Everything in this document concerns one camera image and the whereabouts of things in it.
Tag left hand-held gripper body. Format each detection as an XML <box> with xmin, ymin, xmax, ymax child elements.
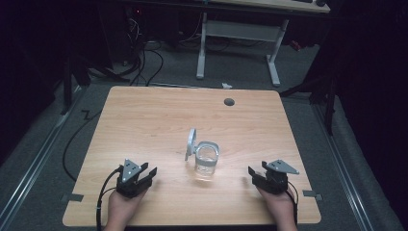
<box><xmin>115</xmin><ymin>158</ymin><xmax>154</xmax><ymax>199</ymax></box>

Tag person's left hand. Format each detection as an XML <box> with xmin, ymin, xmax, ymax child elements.
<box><xmin>103</xmin><ymin>188</ymin><xmax>149</xmax><ymax>231</ymax></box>

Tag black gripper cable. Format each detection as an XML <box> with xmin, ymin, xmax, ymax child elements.
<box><xmin>95</xmin><ymin>166</ymin><xmax>125</xmax><ymax>231</ymax></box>
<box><xmin>286</xmin><ymin>180</ymin><xmax>300</xmax><ymax>225</ymax></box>

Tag grey tape strip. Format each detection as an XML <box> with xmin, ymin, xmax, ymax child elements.
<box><xmin>61</xmin><ymin>192</ymin><xmax>85</xmax><ymax>204</ymax></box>
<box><xmin>302</xmin><ymin>190</ymin><xmax>323</xmax><ymax>202</ymax></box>

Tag black floor cable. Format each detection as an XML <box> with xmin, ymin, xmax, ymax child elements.
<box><xmin>62</xmin><ymin>109</ymin><xmax>103</xmax><ymax>183</ymax></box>

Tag metal floor rail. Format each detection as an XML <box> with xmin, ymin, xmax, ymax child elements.
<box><xmin>0</xmin><ymin>84</ymin><xmax>88</xmax><ymax>225</ymax></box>
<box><xmin>311</xmin><ymin>103</ymin><xmax>376</xmax><ymax>231</ymax></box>

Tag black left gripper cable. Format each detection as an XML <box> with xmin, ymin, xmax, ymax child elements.
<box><xmin>95</xmin><ymin>166</ymin><xmax>125</xmax><ymax>231</ymax></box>

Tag white-legged desk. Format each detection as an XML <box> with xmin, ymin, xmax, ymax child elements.
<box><xmin>195</xmin><ymin>0</ymin><xmax>331</xmax><ymax>88</ymax></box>

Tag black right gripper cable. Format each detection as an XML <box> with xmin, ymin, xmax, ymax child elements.
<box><xmin>286</xmin><ymin>180</ymin><xmax>300</xmax><ymax>225</ymax></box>

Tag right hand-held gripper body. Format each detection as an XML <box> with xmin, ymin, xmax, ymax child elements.
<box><xmin>256</xmin><ymin>159</ymin><xmax>300</xmax><ymax>195</ymax></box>

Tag grey hinged jar lid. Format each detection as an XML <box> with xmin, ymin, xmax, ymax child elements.
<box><xmin>184</xmin><ymin>127</ymin><xmax>198</xmax><ymax>163</ymax></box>

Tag person's right hand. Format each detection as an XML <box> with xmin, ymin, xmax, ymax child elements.
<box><xmin>256</xmin><ymin>186</ymin><xmax>298</xmax><ymax>231</ymax></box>

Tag black metal stand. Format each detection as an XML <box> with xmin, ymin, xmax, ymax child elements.
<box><xmin>279</xmin><ymin>61</ymin><xmax>341</xmax><ymax>137</ymax></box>
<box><xmin>59</xmin><ymin>54</ymin><xmax>94</xmax><ymax>116</ymax></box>

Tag clear glass jar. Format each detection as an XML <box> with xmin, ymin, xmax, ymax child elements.
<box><xmin>194</xmin><ymin>141</ymin><xmax>220</xmax><ymax>182</ymax></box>

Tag bundle of black cables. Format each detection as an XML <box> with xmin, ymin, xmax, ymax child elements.
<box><xmin>112</xmin><ymin>13</ymin><xmax>166</xmax><ymax>88</ymax></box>

